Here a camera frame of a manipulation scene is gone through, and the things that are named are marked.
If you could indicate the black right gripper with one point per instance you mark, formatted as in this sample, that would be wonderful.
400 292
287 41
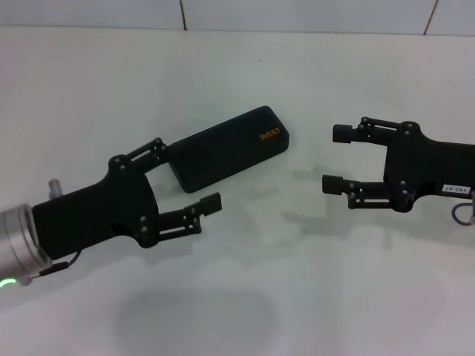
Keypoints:
426 170

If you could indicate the black glasses case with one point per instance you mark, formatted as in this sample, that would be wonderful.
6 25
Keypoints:
222 155

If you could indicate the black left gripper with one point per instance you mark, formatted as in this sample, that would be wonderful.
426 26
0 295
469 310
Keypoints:
96 211

